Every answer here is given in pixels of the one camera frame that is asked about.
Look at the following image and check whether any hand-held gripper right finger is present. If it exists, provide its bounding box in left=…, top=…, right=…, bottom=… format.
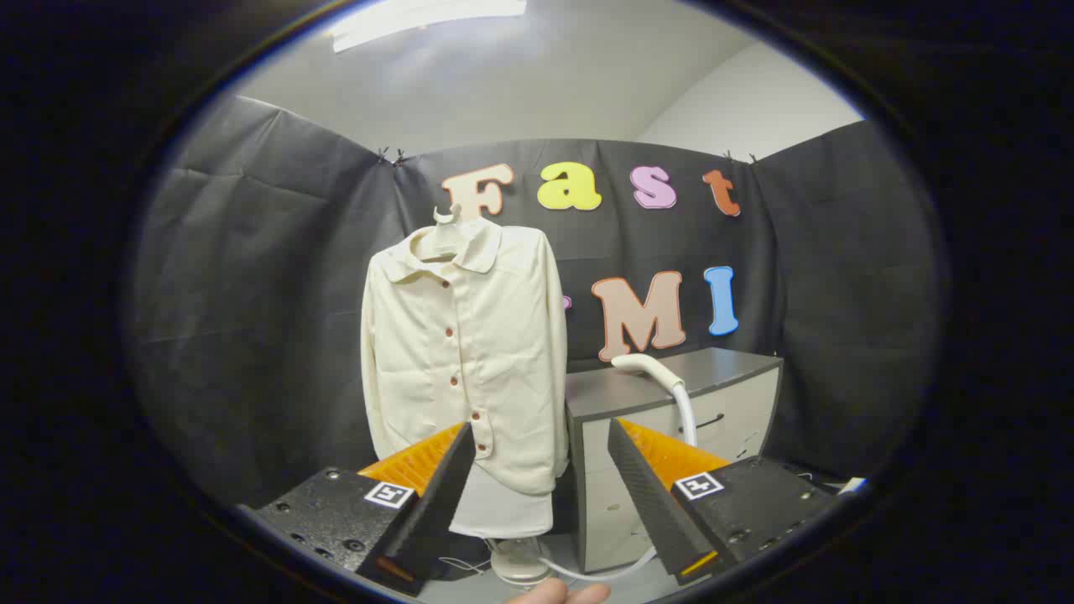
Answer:
left=607, top=417, right=840, bottom=586

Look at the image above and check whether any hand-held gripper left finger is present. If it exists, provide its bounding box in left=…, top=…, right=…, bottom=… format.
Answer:
left=237, top=422, right=477, bottom=598

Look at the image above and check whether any white garment steamer head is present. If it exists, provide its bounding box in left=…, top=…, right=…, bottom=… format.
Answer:
left=611, top=352, right=699, bottom=447

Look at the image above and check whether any cream button shirt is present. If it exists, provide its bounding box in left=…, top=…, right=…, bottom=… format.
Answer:
left=361, top=216, right=570, bottom=496

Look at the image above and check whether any white steamer base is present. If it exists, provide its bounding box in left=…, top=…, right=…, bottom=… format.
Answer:
left=489, top=537, right=555, bottom=586

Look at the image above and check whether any white clothes hanger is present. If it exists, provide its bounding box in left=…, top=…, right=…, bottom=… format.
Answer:
left=417, top=204, right=471, bottom=263

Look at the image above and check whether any white ironing pad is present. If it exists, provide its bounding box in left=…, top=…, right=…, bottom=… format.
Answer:
left=449, top=461, right=555, bottom=539

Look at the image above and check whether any grey cabinet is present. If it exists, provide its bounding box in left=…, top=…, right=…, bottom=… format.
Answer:
left=565, top=347, right=784, bottom=574

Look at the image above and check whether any ceiling light panel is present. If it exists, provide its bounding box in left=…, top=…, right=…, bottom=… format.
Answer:
left=330, top=0, right=528, bottom=54

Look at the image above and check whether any white steamer hose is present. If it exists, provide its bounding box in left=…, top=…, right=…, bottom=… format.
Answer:
left=537, top=545, right=660, bottom=584

